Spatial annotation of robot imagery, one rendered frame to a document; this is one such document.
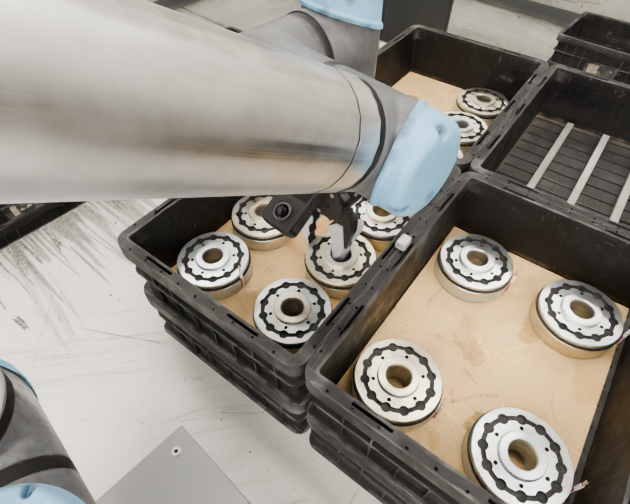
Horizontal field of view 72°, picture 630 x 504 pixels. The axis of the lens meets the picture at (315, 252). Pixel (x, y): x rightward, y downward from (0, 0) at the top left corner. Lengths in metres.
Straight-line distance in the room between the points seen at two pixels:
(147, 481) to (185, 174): 0.50
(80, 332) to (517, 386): 0.67
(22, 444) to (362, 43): 0.45
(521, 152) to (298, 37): 0.62
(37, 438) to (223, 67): 0.37
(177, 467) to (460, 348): 0.39
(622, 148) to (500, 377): 0.59
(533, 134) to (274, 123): 0.83
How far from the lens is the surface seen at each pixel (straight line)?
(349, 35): 0.42
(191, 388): 0.72
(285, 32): 0.39
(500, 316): 0.65
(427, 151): 0.28
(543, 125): 1.03
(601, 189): 0.91
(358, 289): 0.50
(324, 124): 0.22
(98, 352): 0.80
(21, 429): 0.46
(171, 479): 0.62
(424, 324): 0.61
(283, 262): 0.65
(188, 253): 0.65
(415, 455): 0.43
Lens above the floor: 1.34
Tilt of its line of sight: 50 degrees down
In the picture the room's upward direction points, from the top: straight up
